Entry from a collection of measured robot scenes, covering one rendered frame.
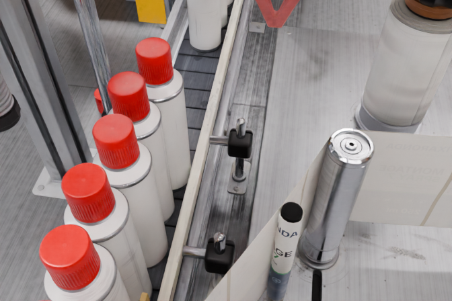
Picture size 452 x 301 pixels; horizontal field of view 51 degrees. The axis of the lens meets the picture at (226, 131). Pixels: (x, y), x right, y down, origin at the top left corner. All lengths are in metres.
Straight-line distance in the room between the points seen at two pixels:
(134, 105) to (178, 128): 0.10
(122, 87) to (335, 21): 0.60
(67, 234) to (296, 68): 0.50
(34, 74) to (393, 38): 0.39
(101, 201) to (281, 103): 0.39
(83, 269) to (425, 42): 0.41
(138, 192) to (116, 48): 0.49
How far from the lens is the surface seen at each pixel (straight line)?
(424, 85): 0.60
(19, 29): 0.50
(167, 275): 0.50
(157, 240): 0.50
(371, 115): 0.64
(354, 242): 0.57
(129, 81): 0.42
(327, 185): 0.42
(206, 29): 0.74
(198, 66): 0.74
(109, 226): 0.38
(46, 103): 0.56
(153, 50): 0.45
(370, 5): 1.01
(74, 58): 0.88
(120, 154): 0.38
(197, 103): 0.68
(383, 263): 0.56
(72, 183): 0.36
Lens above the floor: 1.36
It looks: 49 degrees down
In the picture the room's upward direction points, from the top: straight up
